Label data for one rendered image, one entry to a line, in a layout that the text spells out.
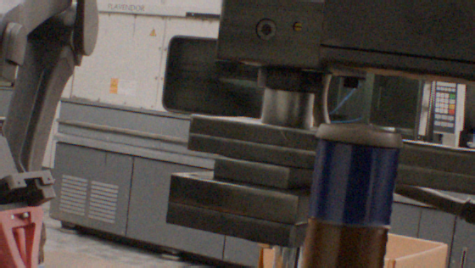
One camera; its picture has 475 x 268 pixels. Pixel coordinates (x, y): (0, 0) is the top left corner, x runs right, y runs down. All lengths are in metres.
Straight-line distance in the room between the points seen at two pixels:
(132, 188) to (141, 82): 0.72
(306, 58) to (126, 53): 5.83
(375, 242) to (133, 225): 5.99
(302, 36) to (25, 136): 0.49
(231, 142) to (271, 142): 0.03
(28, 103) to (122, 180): 5.36
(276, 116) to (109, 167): 5.82
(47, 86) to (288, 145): 0.48
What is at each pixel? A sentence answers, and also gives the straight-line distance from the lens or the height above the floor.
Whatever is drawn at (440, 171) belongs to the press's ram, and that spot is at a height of 1.17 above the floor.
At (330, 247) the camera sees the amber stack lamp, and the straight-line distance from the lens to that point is 0.40.
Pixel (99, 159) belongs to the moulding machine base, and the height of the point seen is 0.58.
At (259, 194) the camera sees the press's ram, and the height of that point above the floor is 1.14.
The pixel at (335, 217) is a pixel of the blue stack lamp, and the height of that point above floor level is 1.16.
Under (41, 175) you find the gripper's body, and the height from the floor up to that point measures 1.10.
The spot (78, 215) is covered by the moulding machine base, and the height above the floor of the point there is 0.15.
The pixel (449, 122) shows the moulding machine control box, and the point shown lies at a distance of 5.21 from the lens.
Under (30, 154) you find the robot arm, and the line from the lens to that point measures 1.05.
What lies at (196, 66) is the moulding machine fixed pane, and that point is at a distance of 6.14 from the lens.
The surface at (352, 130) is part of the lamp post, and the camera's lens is 0.40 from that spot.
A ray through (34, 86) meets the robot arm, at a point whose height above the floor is 1.18.
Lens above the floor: 1.21
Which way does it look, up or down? 3 degrees down
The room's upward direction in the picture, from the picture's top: 7 degrees clockwise
